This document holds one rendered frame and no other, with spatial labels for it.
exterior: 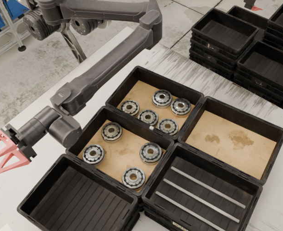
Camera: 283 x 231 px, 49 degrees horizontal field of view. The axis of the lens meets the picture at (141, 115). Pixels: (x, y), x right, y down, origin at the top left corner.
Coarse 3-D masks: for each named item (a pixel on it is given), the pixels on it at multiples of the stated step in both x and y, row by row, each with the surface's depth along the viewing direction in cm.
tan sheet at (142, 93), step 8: (136, 88) 168; (144, 88) 167; (152, 88) 167; (128, 96) 165; (136, 96) 165; (144, 96) 164; (144, 104) 161; (152, 104) 161; (192, 104) 160; (160, 112) 158; (168, 112) 158; (160, 120) 156; (176, 120) 155; (184, 120) 155; (168, 128) 153
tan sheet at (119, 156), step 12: (108, 120) 157; (96, 132) 153; (108, 144) 149; (120, 144) 149; (132, 144) 149; (108, 156) 146; (120, 156) 145; (132, 156) 145; (108, 168) 142; (120, 168) 142; (144, 168) 141; (120, 180) 139
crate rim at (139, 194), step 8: (96, 112) 148; (112, 112) 148; (128, 120) 145; (144, 128) 142; (80, 136) 141; (160, 136) 139; (168, 152) 134; (80, 160) 134; (160, 160) 132; (96, 168) 132; (104, 176) 129; (152, 176) 128; (120, 184) 127; (144, 184) 127; (136, 192) 125
